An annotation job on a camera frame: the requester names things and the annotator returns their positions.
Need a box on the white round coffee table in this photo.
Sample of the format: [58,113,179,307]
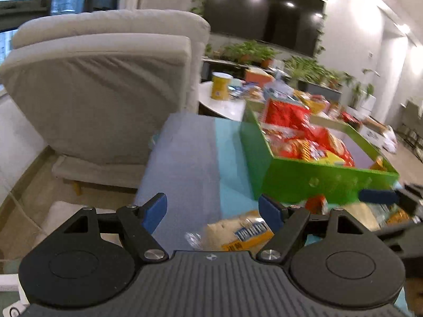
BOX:
[198,81,246,122]

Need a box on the tall leafy floor plant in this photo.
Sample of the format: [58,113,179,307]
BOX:
[348,68,380,110]

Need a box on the green cardboard box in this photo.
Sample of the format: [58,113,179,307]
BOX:
[240,101,399,205]

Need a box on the white plastic bag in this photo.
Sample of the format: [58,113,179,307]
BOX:
[383,125,398,154]

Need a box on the yellow canister white lid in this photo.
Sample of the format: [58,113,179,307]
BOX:
[211,72,233,101]

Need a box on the red rectangular snack packet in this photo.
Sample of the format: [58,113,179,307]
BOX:
[262,99,310,131]

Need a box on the wall-mounted black television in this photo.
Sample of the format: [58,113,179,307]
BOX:
[203,0,325,57]

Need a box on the white blue-label snack bag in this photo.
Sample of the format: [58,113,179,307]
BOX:
[184,210,274,254]

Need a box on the orange tissue box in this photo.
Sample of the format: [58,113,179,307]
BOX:
[245,67,275,88]

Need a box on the potted green plant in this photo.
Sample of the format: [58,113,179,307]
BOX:
[254,45,279,69]

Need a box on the beige sofa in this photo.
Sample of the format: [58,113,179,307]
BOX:
[1,9,210,189]

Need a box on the red round-logo snack bag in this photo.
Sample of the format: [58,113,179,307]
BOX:
[305,125,355,167]

